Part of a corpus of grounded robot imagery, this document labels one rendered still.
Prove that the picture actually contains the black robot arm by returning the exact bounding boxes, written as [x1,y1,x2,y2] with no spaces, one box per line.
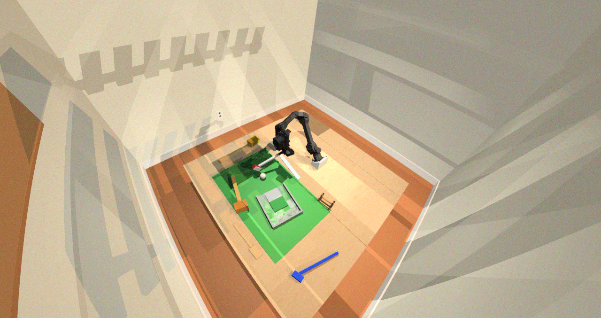
[272,111,324,162]

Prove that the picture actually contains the blue putter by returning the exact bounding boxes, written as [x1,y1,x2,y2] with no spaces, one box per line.
[291,252,339,283]

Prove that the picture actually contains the wooden mallet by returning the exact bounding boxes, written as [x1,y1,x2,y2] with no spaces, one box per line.
[231,175,249,214]

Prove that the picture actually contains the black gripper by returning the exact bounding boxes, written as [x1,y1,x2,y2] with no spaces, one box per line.
[282,140,294,157]

